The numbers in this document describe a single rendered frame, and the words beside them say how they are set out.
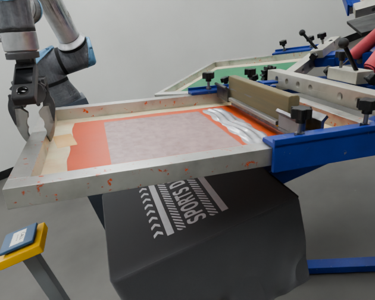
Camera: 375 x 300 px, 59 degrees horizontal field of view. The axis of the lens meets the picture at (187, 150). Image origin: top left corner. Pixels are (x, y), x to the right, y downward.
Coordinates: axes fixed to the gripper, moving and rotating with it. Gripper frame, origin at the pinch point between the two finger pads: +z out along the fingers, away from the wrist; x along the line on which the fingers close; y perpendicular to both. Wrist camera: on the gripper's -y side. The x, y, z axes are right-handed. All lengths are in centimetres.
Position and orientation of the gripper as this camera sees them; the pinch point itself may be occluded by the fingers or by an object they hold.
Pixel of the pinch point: (38, 138)
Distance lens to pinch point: 88.4
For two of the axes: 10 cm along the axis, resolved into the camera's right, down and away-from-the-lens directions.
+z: 0.4, 9.3, 3.6
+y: -2.8, -3.4, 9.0
